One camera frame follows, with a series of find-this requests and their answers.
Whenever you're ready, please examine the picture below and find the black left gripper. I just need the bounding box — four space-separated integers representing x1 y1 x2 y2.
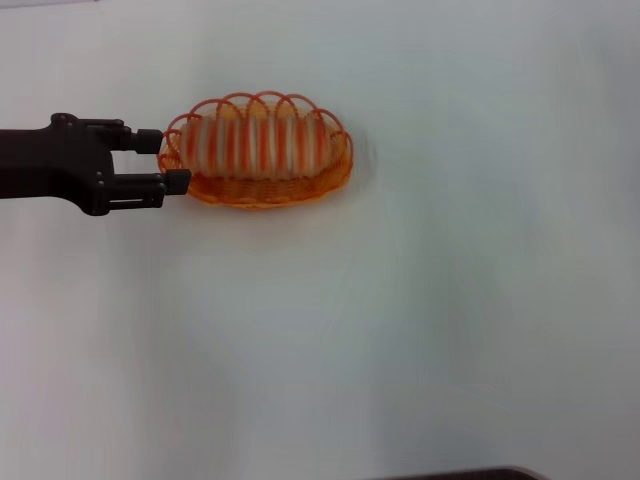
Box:
0 112 193 218

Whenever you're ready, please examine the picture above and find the striped orange bread loaf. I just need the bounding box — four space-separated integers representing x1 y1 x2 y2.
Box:
179 106 335 180

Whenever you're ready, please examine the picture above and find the orange woven wire basket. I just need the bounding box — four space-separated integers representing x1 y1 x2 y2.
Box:
157 90 355 212

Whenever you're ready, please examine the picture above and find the dark rounded robot base edge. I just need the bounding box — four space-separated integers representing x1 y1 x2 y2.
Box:
383 465 545 480

